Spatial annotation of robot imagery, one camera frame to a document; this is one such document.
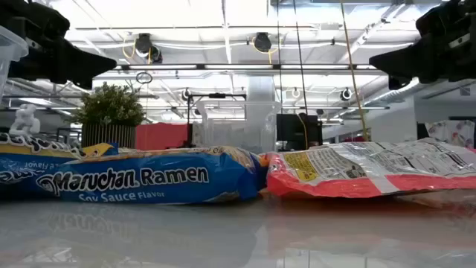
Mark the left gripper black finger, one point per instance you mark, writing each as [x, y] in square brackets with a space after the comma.
[83, 84]
[78, 63]

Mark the blue soy sauce ramen packet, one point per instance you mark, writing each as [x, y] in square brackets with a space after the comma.
[148, 180]
[22, 169]

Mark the orange-red ramen packet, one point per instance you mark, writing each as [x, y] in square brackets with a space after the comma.
[334, 186]

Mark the green plant in ribbed pot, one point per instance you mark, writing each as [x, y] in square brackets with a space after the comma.
[108, 108]

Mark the clear plastic bin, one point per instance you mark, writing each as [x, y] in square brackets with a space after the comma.
[11, 48]
[238, 130]

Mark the small ceiling reel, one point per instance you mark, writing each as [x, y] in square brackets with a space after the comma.
[346, 94]
[186, 94]

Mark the white figure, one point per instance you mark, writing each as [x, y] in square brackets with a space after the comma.
[24, 121]

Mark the floral cloth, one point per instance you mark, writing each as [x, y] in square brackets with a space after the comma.
[451, 132]

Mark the red panel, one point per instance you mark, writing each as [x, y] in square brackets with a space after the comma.
[161, 136]

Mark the silver ventilation duct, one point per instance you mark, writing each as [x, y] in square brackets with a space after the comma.
[398, 95]

